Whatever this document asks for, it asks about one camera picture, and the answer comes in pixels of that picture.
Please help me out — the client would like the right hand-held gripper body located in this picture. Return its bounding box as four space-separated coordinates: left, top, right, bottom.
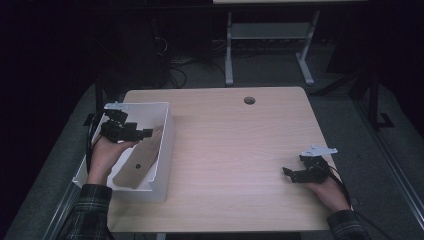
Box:
297 144 339 185

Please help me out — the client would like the person's right hand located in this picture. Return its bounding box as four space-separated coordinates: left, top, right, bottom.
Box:
304 175 351 213

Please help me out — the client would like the beige sock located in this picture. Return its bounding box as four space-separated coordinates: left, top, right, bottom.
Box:
112 125 165 190

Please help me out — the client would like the tangle of floor cables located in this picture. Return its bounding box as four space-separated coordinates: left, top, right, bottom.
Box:
151 33 228 90

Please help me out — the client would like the grey metal stand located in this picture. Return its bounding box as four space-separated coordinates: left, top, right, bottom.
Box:
224 9 322 87

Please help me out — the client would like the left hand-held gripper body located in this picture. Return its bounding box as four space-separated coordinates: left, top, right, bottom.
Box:
99 101 145 144

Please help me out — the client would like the black metal floor stand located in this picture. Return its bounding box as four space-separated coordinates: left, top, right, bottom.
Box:
365 64 396 132

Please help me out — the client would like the person's left hand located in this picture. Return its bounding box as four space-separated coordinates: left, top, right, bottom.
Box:
86 136 140 186

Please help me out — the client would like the white box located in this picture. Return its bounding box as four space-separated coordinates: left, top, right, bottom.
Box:
72 101 176 204

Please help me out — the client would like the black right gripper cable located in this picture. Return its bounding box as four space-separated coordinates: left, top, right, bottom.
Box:
324 164 396 240

